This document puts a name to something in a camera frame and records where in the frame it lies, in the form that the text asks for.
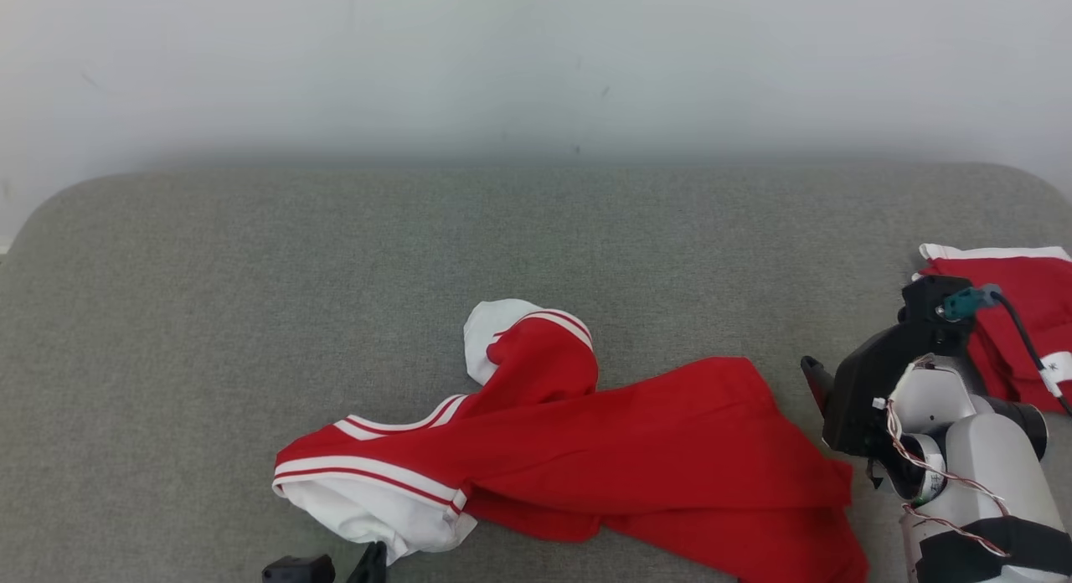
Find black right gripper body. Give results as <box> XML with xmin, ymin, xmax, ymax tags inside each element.
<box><xmin>823</xmin><ymin>319</ymin><xmax>977</xmax><ymax>460</ymax></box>

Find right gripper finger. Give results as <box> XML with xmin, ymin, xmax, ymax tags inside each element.
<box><xmin>800</xmin><ymin>355</ymin><xmax>836</xmax><ymax>417</ymax></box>

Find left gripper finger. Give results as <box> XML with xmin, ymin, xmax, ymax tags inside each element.
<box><xmin>348</xmin><ymin>541</ymin><xmax>389</xmax><ymax>583</ymax></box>

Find red shorts with white stripe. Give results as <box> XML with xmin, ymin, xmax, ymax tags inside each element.
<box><xmin>911</xmin><ymin>244</ymin><xmax>1072</xmax><ymax>415</ymax></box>

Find red jersey with white trim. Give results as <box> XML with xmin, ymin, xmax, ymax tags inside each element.
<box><xmin>271</xmin><ymin>298</ymin><xmax>870</xmax><ymax>583</ymax></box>

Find red white twisted wire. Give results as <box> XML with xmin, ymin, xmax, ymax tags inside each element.
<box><xmin>873</xmin><ymin>357</ymin><xmax>1012</xmax><ymax>560</ymax></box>

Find white cable label tag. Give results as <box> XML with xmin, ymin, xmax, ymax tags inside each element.
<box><xmin>1038</xmin><ymin>351</ymin><xmax>1072</xmax><ymax>398</ymax></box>

